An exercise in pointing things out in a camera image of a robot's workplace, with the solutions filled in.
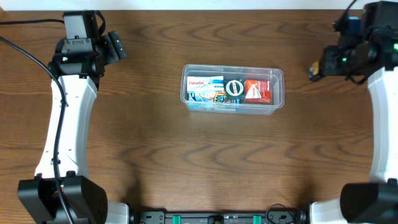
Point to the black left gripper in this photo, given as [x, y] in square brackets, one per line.
[109, 47]

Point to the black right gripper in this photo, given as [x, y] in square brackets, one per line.
[325, 61]

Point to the dark bottle white cap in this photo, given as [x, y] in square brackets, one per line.
[314, 72]

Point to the red white medicine box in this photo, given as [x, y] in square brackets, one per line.
[258, 91]

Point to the white Panadol box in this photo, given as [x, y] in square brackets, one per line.
[200, 84]

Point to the dark green small box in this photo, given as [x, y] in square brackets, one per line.
[234, 89]

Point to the clear plastic container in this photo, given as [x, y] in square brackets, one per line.
[274, 75]

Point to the blue toothpaste box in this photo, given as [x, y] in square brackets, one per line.
[213, 99]

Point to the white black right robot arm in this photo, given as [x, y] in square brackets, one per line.
[374, 201]

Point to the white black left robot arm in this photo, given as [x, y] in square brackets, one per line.
[61, 191]

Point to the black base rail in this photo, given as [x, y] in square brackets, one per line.
[273, 216]

